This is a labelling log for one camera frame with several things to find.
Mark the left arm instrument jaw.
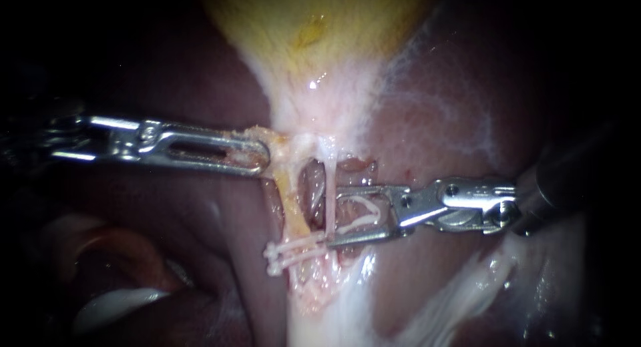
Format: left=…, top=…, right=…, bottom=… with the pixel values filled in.
left=144, top=121, right=272, bottom=178

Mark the right arm instrument jaw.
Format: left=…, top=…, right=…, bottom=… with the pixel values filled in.
left=334, top=184, right=408, bottom=208
left=325, top=221, right=415, bottom=250

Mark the left arm instrument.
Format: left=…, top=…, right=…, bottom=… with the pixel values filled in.
left=41, top=112, right=164, bottom=167

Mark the right arm instrument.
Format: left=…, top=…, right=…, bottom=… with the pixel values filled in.
left=393, top=175, right=522, bottom=236

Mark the white clip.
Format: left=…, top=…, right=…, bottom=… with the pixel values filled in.
left=263, top=232, right=327, bottom=259
left=336, top=194, right=383, bottom=236
left=266, top=248, right=329, bottom=278

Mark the gallbladder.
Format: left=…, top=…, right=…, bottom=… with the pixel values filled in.
left=200, top=0, right=444, bottom=180

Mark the thin tube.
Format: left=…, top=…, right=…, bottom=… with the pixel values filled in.
left=324, top=149, right=338, bottom=241
left=272, top=164, right=314, bottom=241

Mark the dark red liver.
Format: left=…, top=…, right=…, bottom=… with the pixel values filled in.
left=29, top=0, right=602, bottom=347

